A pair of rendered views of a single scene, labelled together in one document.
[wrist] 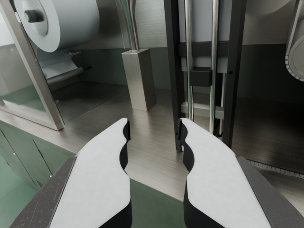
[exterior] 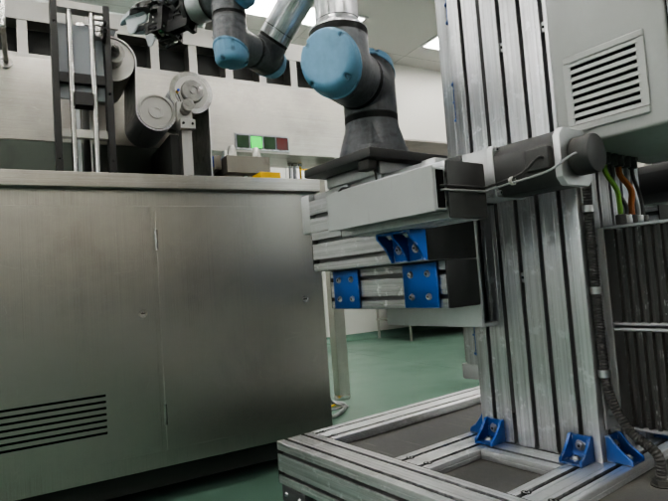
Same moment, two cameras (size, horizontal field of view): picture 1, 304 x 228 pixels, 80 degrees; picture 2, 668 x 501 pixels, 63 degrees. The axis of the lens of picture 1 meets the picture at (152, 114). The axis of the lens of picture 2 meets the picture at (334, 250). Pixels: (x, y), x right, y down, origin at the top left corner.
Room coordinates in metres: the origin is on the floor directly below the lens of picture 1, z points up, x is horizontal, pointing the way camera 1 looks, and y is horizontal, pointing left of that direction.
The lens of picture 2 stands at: (-0.84, 1.01, 0.57)
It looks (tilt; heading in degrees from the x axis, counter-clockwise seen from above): 3 degrees up; 294
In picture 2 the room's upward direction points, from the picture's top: 4 degrees counter-clockwise
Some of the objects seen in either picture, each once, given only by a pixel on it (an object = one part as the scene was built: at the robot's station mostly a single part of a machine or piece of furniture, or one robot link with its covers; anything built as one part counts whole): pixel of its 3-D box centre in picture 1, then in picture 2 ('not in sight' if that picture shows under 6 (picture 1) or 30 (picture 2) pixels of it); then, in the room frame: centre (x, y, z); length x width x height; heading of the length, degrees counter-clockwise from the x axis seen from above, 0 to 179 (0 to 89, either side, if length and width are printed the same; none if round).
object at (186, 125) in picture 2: not in sight; (187, 146); (0.31, -0.43, 1.05); 0.06 x 0.05 x 0.31; 144
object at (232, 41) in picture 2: not in sight; (235, 43); (-0.19, 0.00, 1.11); 0.11 x 0.08 x 0.11; 87
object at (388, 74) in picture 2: not in sight; (367, 86); (-0.46, -0.09, 0.98); 0.13 x 0.12 x 0.14; 87
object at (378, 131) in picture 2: not in sight; (373, 140); (-0.46, -0.10, 0.87); 0.15 x 0.15 x 0.10
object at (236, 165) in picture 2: not in sight; (231, 176); (0.34, -0.73, 1.00); 0.40 x 0.16 x 0.06; 144
